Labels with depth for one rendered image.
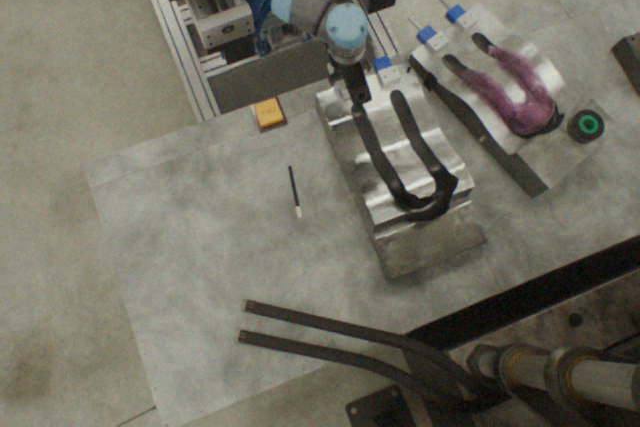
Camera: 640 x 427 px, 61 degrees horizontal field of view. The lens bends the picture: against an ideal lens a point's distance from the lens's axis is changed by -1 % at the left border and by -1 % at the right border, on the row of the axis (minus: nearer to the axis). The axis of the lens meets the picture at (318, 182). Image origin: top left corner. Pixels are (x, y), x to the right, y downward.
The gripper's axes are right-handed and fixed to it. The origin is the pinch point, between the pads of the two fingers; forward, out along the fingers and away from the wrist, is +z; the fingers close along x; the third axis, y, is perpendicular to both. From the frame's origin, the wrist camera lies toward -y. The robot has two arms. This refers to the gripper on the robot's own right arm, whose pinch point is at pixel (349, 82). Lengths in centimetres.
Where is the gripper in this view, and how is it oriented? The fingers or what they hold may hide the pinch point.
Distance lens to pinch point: 138.2
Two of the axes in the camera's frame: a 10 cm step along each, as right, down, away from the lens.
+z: 0.5, 0.9, 9.9
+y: -3.7, -9.2, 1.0
